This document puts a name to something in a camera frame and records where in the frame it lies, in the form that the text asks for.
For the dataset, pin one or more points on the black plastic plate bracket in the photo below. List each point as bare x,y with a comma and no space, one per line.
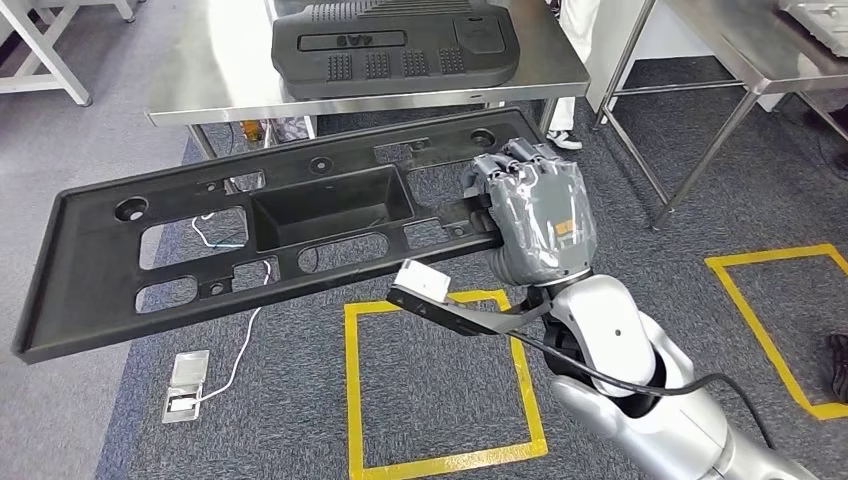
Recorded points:
86,318

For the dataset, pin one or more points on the yellowish bottle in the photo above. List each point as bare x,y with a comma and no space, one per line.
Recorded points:
250,130

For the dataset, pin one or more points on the pale grey ribbed tray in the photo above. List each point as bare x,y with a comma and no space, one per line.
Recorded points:
821,16

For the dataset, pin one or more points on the black shoe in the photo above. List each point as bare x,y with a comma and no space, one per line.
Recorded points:
840,368

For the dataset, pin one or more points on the metal floor outlet box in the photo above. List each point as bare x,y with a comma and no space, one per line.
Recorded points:
189,371

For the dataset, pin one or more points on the large black plastic panel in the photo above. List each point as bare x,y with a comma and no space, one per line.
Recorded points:
397,73

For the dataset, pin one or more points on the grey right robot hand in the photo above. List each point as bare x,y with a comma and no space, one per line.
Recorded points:
543,218

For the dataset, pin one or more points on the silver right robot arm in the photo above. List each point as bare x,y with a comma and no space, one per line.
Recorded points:
609,324

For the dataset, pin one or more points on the white table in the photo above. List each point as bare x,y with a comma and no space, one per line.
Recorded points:
46,83

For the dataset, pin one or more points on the standing person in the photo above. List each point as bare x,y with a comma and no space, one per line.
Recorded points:
576,33

